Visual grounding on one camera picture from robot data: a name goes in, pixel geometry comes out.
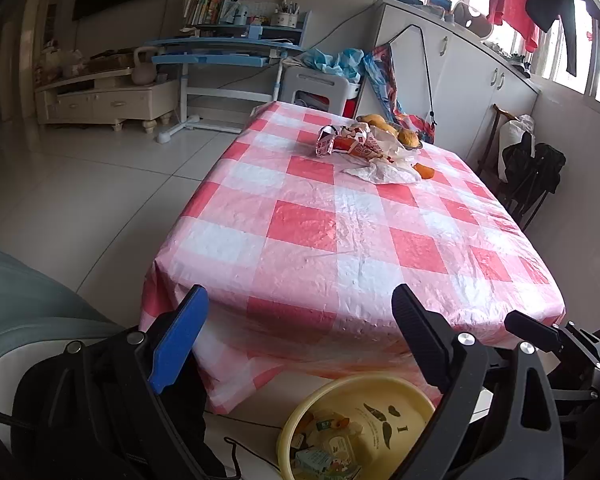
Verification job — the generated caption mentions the red hanging garment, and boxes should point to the red hanging garment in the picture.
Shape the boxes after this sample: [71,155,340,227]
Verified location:
[487,0,541,53]

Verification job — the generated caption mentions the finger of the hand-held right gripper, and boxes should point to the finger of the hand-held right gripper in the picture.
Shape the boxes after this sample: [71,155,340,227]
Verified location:
[504,310,600,368]

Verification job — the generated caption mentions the white pen holder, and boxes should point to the white pen holder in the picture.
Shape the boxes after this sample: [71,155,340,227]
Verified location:
[271,0,301,28]

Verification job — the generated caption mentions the red white printed wrapper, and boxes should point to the red white printed wrapper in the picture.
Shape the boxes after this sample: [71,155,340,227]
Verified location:
[330,126,383,160]

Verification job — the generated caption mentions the cream television cabinet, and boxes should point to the cream television cabinet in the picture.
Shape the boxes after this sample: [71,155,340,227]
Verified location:
[34,67,178,133]

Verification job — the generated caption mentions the person's leg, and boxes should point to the person's leg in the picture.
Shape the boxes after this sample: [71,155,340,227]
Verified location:
[550,402,600,480]
[172,350,227,480]

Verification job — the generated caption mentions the white crumpled paper wrapper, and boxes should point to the white crumpled paper wrapper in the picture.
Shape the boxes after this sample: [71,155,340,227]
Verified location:
[367,127,417,162]

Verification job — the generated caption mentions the row of books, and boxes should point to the row of books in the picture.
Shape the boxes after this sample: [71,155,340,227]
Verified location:
[182,0,231,26]

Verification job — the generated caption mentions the grey kettlebell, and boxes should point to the grey kettlebell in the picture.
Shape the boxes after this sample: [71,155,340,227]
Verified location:
[131,46,159,86]

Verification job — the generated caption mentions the person's right leg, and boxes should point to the person's right leg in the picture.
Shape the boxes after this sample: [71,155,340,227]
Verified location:
[550,402,600,480]

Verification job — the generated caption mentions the blue white study desk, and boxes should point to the blue white study desk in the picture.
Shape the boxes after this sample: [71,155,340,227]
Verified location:
[144,10,313,145]

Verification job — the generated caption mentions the small red white carton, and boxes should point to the small red white carton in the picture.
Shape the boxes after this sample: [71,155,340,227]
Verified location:
[316,126,340,157]

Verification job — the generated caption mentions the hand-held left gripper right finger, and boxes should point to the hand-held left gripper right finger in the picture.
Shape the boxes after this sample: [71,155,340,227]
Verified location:
[390,284,565,480]

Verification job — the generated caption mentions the white printed drink carton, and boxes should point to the white printed drink carton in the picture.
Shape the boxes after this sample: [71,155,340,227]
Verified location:
[312,432,366,480]

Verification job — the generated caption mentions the person's left leg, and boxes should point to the person's left leg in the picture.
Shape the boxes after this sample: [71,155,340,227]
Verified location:
[172,350,227,480]

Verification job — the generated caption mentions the light grey-blue seat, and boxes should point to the light grey-blue seat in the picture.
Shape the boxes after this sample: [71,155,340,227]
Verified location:
[0,245,126,396]

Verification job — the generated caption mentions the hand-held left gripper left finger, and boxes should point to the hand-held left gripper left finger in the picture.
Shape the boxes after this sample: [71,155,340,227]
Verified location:
[10,284,211,480]

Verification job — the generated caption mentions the white storage cabinet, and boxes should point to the white storage cabinet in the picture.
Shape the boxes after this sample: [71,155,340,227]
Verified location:
[377,0,541,171]

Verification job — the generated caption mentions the light blue drink carton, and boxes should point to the light blue drink carton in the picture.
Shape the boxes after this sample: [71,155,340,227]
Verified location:
[294,447,335,472]

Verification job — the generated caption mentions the white plastic stool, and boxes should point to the white plastic stool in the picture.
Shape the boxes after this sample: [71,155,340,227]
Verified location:
[280,65,359,117]

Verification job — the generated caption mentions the dark wire fruit basket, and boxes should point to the dark wire fruit basket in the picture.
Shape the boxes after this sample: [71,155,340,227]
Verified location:
[355,115,425,151]

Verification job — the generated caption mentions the wooden chair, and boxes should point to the wooden chair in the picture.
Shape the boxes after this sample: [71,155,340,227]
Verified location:
[477,104,566,228]

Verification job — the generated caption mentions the white sack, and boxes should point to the white sack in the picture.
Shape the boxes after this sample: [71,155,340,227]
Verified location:
[497,114,536,183]

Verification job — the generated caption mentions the table with pink checkered cloth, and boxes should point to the table with pink checkered cloth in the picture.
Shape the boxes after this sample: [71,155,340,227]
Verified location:
[139,100,567,416]

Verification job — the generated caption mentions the white plastic bag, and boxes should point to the white plastic bag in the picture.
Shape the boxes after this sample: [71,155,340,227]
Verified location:
[342,157,422,184]

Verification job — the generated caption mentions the yellow plastic basin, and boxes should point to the yellow plastic basin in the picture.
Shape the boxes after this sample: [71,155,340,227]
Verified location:
[276,375,438,480]

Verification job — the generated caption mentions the light blue plastic bag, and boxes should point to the light blue plastic bag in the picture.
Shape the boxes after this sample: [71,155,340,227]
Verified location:
[300,47,366,81]

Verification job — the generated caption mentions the black floor cable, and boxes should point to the black floor cable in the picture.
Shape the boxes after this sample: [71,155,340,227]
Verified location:
[224,437,286,480]

